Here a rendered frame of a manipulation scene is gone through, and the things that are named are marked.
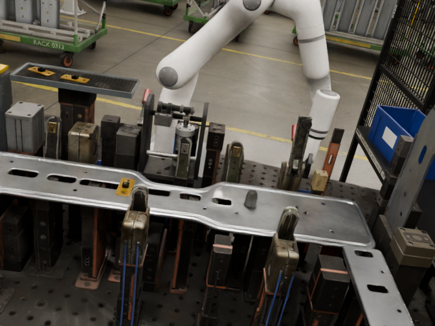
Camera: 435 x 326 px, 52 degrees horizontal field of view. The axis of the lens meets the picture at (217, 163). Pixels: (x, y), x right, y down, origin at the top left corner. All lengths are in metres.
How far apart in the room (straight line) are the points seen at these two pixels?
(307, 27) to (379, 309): 0.89
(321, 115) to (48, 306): 1.04
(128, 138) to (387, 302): 0.81
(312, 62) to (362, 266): 0.71
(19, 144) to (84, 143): 0.19
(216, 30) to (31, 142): 0.69
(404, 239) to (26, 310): 0.98
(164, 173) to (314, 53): 0.63
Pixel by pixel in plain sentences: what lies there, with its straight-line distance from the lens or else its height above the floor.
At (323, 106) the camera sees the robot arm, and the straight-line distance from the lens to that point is 1.60.
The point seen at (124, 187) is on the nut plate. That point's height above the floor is 1.00.
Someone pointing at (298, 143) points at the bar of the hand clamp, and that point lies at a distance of 1.32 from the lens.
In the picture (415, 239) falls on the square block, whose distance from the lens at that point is 1.21.
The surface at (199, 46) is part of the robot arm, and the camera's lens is 1.60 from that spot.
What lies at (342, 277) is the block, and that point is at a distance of 1.12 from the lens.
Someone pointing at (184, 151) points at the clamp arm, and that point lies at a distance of 1.30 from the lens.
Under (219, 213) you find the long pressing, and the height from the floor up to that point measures 1.00.
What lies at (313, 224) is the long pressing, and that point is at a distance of 1.23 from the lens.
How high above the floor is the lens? 1.67
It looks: 28 degrees down
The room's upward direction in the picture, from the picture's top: 10 degrees clockwise
